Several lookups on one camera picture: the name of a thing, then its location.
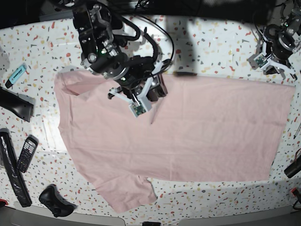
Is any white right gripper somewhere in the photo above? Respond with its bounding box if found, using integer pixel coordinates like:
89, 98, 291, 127
108, 61, 168, 118

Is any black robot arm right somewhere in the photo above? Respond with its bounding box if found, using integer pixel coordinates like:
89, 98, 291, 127
72, 0, 172, 117

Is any black handheld device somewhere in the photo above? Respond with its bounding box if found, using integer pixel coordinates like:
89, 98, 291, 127
0, 87, 36, 122

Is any black remote control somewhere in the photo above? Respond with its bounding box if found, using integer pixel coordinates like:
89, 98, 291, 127
16, 135, 39, 173

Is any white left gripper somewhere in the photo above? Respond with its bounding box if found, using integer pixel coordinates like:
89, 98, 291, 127
249, 42, 298, 81

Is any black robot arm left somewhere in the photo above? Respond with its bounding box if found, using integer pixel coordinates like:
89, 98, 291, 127
247, 0, 301, 81

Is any black game controller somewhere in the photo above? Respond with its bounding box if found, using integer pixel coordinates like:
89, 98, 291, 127
39, 184, 77, 218

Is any long black bar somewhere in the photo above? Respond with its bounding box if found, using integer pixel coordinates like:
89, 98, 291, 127
0, 128, 32, 208

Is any black cylinder tool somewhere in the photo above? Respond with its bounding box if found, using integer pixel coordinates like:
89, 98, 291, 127
284, 162, 301, 178

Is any teal highlighter marker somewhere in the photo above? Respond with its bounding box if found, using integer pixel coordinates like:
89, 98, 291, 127
5, 64, 27, 89

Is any pink T-shirt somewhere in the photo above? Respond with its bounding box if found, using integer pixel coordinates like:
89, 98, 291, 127
54, 71, 295, 213

